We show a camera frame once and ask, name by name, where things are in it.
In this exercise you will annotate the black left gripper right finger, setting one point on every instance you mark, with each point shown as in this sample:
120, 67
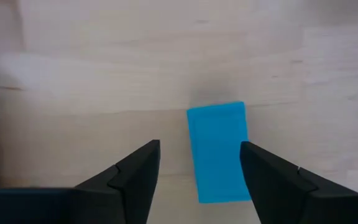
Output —
281, 193

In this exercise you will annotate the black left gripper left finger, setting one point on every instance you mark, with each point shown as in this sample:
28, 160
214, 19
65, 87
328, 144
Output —
123, 193

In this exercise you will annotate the cyan block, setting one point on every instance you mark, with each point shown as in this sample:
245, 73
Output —
216, 149

